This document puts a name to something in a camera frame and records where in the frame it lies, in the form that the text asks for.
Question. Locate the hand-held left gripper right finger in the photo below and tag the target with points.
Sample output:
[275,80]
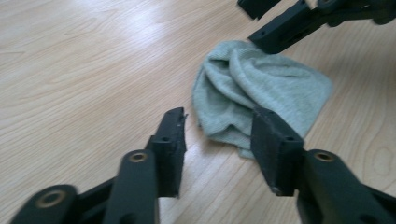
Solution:
[275,152]

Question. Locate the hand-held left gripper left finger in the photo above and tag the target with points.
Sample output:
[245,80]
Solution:
[169,158]

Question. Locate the light green towel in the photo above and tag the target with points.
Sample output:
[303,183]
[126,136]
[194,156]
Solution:
[249,93]

